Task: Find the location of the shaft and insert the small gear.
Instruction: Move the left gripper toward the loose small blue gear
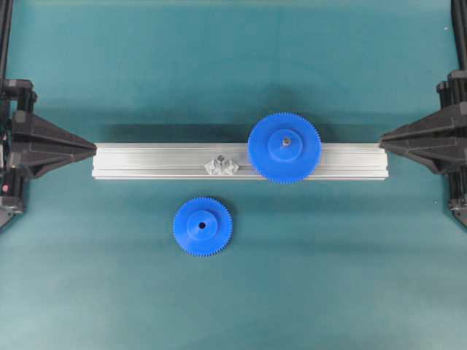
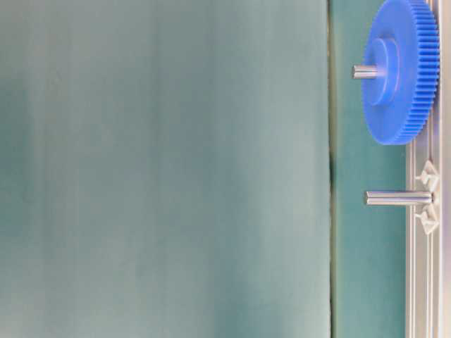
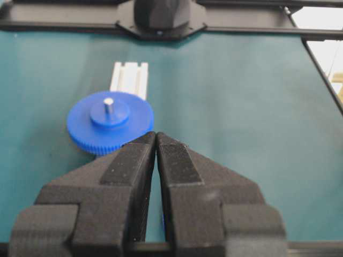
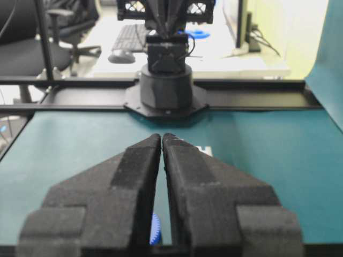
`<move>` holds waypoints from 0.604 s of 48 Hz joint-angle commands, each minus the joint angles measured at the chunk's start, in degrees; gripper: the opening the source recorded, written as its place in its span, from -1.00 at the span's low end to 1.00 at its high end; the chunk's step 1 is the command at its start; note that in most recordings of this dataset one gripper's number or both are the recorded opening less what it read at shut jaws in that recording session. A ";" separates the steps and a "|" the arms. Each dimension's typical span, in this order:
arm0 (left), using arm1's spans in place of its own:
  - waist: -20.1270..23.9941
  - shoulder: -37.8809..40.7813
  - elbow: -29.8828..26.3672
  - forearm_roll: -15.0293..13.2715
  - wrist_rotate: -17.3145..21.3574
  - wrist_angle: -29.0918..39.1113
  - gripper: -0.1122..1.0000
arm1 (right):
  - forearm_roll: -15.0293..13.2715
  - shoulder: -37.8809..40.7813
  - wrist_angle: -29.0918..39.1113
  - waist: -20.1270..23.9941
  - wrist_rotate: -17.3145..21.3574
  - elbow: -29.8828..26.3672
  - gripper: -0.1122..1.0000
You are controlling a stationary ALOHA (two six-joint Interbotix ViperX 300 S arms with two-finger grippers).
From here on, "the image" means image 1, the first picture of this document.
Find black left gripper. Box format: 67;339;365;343
1;79;96;215

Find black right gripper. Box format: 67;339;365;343
379;71;466;219

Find small blue plastic gear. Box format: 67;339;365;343
172;197;233;257

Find large blue plastic gear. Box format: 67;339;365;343
247;112;322;184

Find short metal shaft with nut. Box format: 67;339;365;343
204;155;239;176

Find silver aluminium extrusion rail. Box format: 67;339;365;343
91;143;389;180

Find black right frame post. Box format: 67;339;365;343
451;0;466;70

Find black frame post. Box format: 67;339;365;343
451;0;466;70
0;0;14;79

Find black left frame post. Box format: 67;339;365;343
0;0;14;79

